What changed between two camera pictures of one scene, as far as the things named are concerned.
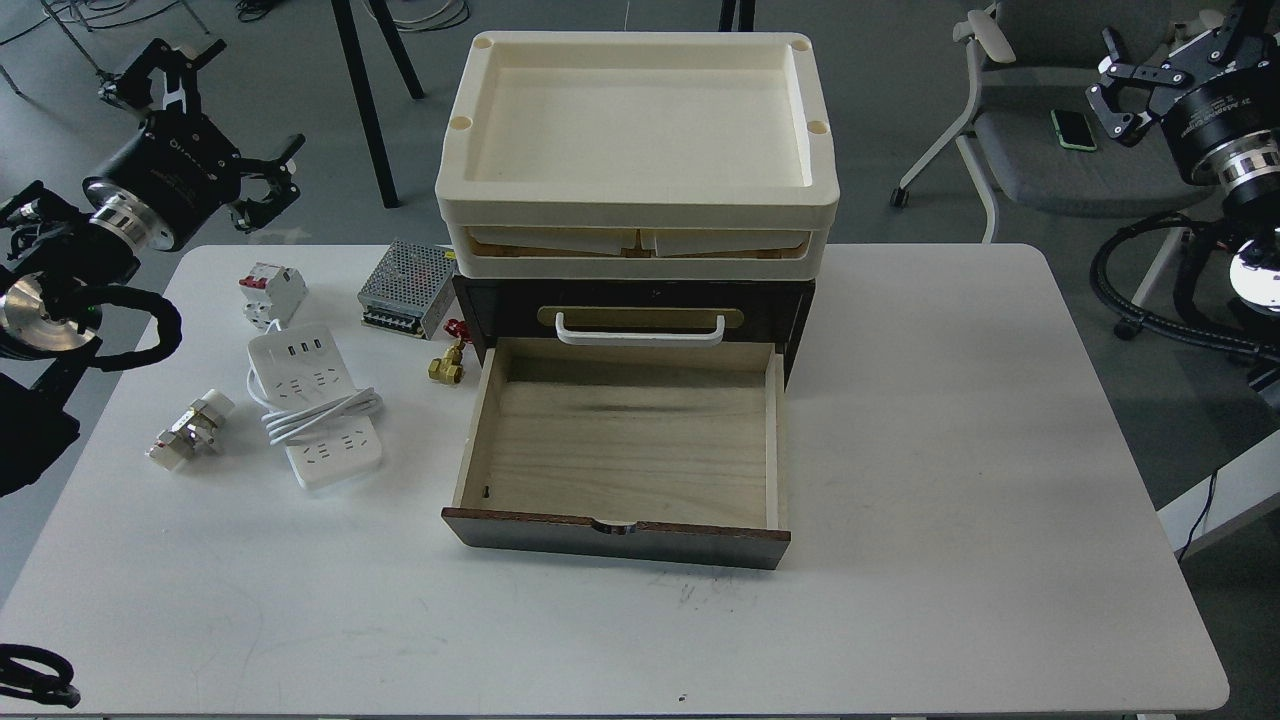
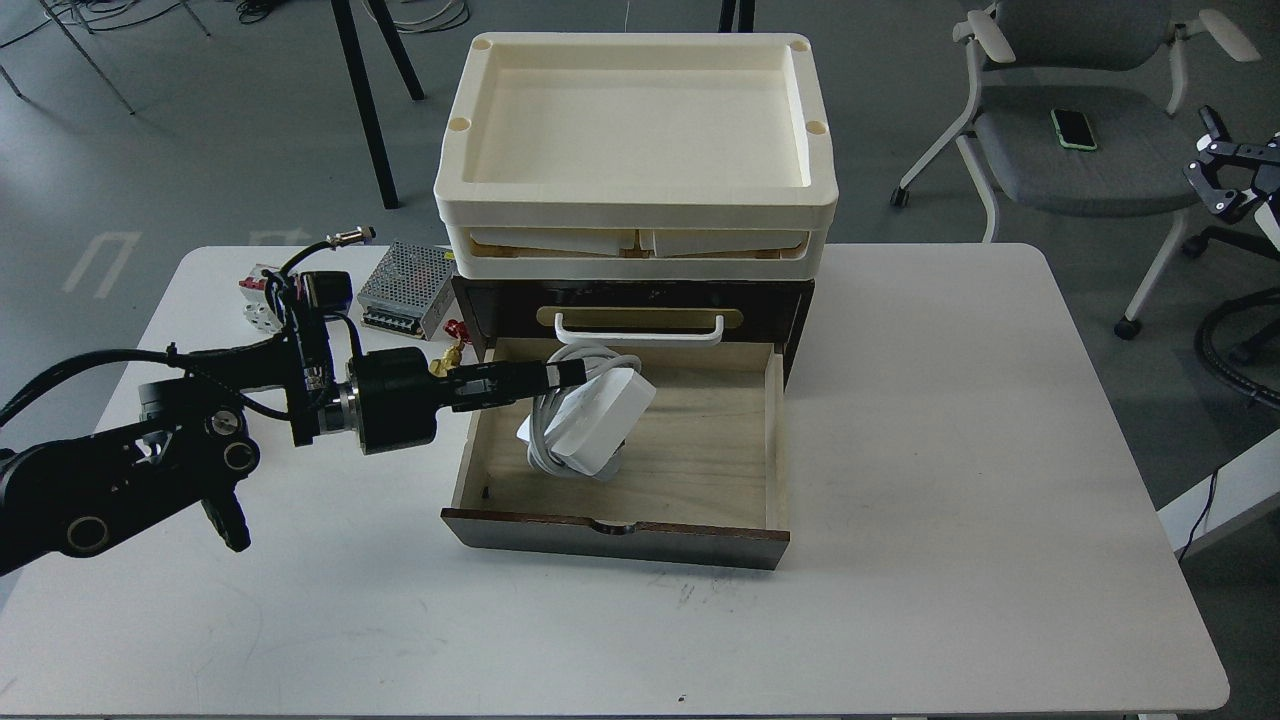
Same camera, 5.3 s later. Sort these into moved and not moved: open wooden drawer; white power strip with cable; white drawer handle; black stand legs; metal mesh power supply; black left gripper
Moved: white power strip with cable; black left gripper
Not moved: open wooden drawer; metal mesh power supply; black stand legs; white drawer handle
